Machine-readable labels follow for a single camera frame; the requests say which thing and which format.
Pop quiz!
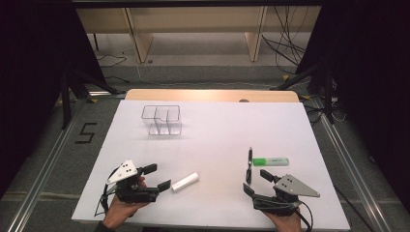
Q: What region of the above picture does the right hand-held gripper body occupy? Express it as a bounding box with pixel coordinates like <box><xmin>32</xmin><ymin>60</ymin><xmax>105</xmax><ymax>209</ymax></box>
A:
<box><xmin>251</xmin><ymin>173</ymin><xmax>321</xmax><ymax>218</ymax></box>

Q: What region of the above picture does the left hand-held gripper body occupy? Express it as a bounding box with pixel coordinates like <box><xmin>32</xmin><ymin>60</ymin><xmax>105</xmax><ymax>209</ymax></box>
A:
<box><xmin>105</xmin><ymin>159</ymin><xmax>161</xmax><ymax>205</ymax></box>

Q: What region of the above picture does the green highlighter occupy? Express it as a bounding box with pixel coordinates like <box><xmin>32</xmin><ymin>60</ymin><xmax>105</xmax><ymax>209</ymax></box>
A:
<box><xmin>252</xmin><ymin>157</ymin><xmax>290</xmax><ymax>167</ymax></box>

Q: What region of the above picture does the white cylindrical stick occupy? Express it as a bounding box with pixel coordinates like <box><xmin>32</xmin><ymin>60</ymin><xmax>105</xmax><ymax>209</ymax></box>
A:
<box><xmin>171</xmin><ymin>171</ymin><xmax>200</xmax><ymax>193</ymax></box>

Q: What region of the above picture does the black pen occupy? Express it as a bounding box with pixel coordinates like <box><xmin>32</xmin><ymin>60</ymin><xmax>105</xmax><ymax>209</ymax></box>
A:
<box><xmin>246</xmin><ymin>147</ymin><xmax>253</xmax><ymax>186</ymax></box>

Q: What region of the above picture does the clear plastic pen organizer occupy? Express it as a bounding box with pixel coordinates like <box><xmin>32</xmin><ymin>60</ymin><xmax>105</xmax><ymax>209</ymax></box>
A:
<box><xmin>140</xmin><ymin>104</ymin><xmax>183</xmax><ymax>136</ymax></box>

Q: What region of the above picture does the person's right hand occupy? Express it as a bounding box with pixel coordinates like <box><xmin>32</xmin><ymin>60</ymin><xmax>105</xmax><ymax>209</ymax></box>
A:
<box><xmin>262</xmin><ymin>207</ymin><xmax>304</xmax><ymax>232</ymax></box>

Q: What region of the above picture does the person's left hand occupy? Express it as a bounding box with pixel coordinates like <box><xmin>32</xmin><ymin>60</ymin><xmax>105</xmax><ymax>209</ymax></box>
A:
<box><xmin>102</xmin><ymin>176</ymin><xmax>153</xmax><ymax>231</ymax></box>

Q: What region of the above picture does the white paper sheet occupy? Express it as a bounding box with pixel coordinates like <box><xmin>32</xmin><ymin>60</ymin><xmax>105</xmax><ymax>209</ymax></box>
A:
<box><xmin>71</xmin><ymin>99</ymin><xmax>351</xmax><ymax>231</ymax></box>

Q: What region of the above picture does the black tripod stand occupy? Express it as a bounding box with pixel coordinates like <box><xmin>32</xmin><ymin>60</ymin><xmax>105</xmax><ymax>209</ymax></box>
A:
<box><xmin>270</xmin><ymin>62</ymin><xmax>337</xmax><ymax>125</ymax></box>
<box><xmin>59</xmin><ymin>69</ymin><xmax>122</xmax><ymax>130</ymax></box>

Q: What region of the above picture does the dark curtain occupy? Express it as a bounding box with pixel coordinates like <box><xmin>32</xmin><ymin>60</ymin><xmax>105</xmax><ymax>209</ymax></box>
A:
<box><xmin>296</xmin><ymin>0</ymin><xmax>410</xmax><ymax>204</ymax></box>
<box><xmin>0</xmin><ymin>0</ymin><xmax>105</xmax><ymax>197</ymax></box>

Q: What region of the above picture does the beige wooden desk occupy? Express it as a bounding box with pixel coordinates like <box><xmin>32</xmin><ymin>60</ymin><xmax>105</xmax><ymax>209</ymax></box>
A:
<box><xmin>76</xmin><ymin>6</ymin><xmax>322</xmax><ymax>64</ymax></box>

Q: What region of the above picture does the black overhead bar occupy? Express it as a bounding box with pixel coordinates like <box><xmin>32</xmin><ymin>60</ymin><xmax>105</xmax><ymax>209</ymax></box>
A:
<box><xmin>72</xmin><ymin>0</ymin><xmax>323</xmax><ymax>9</ymax></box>

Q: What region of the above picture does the left hand-held gripper cable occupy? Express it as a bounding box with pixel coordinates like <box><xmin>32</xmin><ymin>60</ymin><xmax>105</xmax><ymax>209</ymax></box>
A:
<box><xmin>94</xmin><ymin>167</ymin><xmax>119</xmax><ymax>218</ymax></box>

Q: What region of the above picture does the aluminium floor rail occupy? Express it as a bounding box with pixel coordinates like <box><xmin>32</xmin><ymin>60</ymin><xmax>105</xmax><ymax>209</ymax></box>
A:
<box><xmin>310</xmin><ymin>96</ymin><xmax>393</xmax><ymax>232</ymax></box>
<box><xmin>6</xmin><ymin>100</ymin><xmax>86</xmax><ymax>232</ymax></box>

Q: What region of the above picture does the black floor cable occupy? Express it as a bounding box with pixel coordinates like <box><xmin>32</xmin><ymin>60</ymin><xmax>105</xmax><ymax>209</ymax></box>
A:
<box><xmin>96</xmin><ymin>53</ymin><xmax>129</xmax><ymax>69</ymax></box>

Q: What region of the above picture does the bundle of hanging black cables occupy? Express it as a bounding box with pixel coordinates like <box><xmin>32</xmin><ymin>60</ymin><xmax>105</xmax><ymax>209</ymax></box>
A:
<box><xmin>261</xmin><ymin>6</ymin><xmax>310</xmax><ymax>75</ymax></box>

